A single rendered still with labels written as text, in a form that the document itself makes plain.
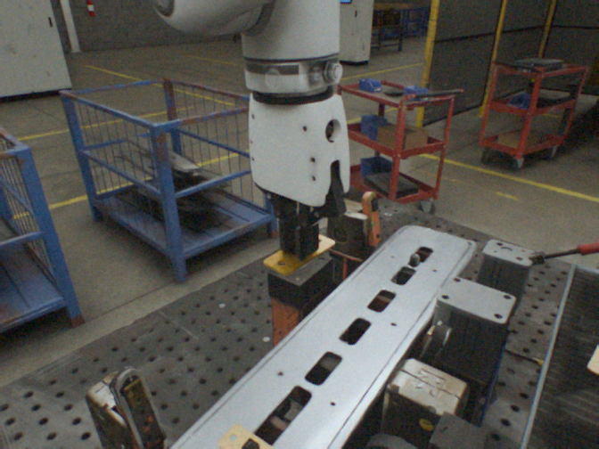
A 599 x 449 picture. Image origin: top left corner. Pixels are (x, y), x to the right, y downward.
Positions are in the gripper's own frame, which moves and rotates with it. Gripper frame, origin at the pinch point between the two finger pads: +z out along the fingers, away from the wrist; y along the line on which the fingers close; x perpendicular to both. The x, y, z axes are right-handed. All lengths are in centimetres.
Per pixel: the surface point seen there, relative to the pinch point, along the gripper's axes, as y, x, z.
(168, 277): 178, -68, 128
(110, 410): 15.2, 20.1, 22.3
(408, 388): -12.2, -5.6, 20.1
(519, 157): 86, -384, 124
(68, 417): 52, 20, 56
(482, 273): -6, -47, 29
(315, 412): -1.9, 0.3, 27.8
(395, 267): 9.2, -38.3, 29.1
